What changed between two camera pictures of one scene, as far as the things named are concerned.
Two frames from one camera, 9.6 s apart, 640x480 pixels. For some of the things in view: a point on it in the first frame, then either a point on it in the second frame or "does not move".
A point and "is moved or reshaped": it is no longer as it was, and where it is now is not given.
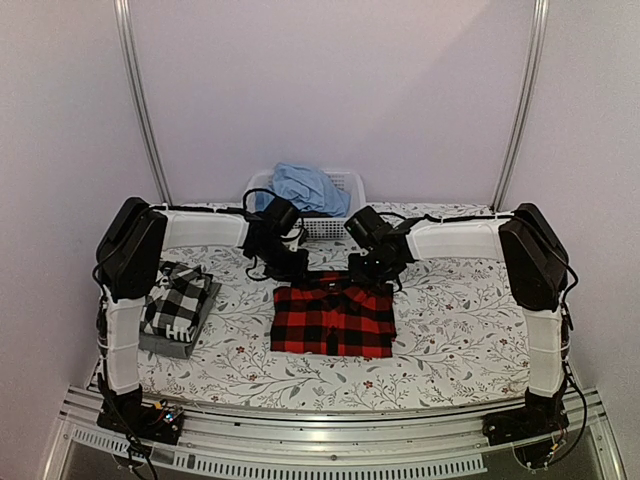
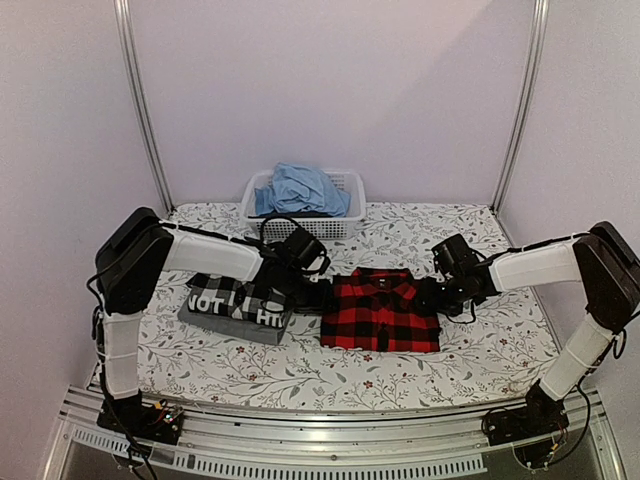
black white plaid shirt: (171, 308) → (234, 299)
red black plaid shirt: (331, 313) is moved or reshaped
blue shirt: (307, 188) does not move
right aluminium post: (531, 93) does not move
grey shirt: (171, 347) → (233, 327)
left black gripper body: (280, 265) → (300, 297)
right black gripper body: (373, 270) → (449, 300)
